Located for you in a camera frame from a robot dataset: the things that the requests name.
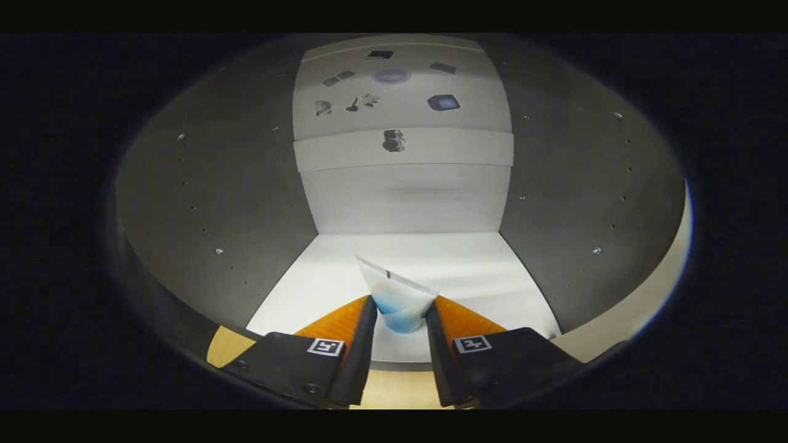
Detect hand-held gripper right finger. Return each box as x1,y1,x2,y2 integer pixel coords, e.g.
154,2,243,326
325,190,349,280
425,295,585,409

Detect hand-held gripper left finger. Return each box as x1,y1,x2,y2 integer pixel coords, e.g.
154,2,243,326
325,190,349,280
220,295,378,409

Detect translucent blue plastic cup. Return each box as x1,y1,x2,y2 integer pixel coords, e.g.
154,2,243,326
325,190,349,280
356,255,439,335

